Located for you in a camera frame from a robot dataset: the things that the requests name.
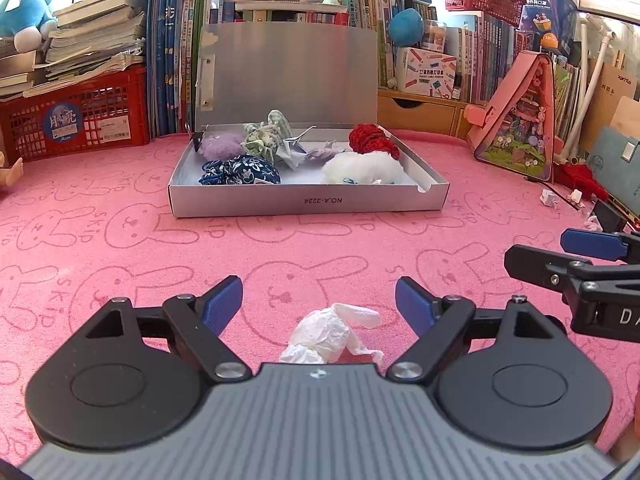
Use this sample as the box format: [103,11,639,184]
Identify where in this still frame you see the white paper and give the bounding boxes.
[272,125,351,171]

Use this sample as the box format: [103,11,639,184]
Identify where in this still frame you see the blue floral cloth pouch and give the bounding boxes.
[198,155,282,187]

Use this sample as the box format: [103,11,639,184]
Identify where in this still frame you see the silver cardboard box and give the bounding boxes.
[168,22,449,218]

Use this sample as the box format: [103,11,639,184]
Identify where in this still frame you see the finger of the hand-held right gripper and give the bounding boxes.
[560,228,640,268]
[504,244,596,288]

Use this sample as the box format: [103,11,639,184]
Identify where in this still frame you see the purple plush toy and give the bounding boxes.
[200,133,246,161]

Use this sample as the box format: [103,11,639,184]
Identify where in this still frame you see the pink triangular toy house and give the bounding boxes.
[464,51,566,183]

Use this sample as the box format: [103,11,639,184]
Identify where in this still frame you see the red knitted cloth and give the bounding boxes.
[555,162,611,201]

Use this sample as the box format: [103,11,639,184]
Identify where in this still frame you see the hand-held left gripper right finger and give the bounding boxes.
[386,276,568,385]

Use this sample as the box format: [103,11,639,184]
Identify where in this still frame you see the big round blue plush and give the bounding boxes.
[360,0,443,46]

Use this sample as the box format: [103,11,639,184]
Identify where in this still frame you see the pink bunny-print blanket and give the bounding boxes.
[0,127,640,466]

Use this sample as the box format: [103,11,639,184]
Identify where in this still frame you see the row of blue books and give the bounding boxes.
[147,0,211,138]

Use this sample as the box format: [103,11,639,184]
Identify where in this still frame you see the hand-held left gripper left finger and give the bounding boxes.
[82,275,252,384]

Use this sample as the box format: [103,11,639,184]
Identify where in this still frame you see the large red plastic basket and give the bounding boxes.
[0,66,151,163]

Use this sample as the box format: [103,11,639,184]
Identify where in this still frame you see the brown cardboard sheet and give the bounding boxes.
[580,62,640,161]

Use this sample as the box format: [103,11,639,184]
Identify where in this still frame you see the teal notebook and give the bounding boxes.
[587,127,640,206]

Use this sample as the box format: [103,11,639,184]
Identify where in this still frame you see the row of colourful books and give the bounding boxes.
[335,0,526,106]

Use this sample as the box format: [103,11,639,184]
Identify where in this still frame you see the white tissue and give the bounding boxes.
[279,302,385,365]

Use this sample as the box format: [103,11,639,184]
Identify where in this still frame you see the brown-haired doll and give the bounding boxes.
[0,150,24,196]

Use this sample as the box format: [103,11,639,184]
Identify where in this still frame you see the red knitted pouch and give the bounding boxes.
[348,123,401,158]

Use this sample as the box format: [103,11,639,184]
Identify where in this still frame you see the blue plush toy white feet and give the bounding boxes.
[0,0,58,53]

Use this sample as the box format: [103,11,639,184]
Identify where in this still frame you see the green checked cloth pouch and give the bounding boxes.
[241,109,296,163]

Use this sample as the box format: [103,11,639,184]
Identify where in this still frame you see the stack of lying books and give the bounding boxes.
[0,0,151,101]

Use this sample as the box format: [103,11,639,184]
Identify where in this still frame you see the white fluffy plush toy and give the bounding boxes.
[321,152,406,186]

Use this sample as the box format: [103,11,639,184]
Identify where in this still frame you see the white pipe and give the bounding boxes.
[565,12,621,161]

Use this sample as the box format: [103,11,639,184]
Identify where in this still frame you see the dark blue printed carton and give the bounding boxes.
[517,0,581,58]

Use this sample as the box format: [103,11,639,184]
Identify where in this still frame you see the white printed carton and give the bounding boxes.
[395,47,458,101]

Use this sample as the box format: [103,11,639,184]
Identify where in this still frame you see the wooden drawer organizer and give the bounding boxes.
[377,87,473,138]

